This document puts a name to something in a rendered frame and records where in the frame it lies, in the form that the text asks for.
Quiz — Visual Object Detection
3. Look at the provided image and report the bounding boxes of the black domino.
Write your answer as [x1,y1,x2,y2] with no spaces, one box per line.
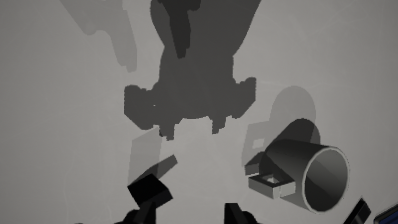
[127,173,173,209]
[344,200,371,224]

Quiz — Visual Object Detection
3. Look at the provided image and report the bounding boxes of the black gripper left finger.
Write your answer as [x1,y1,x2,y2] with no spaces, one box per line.
[114,202,156,224]

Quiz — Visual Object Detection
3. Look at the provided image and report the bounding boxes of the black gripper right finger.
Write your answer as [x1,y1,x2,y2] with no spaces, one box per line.
[224,203,260,224]

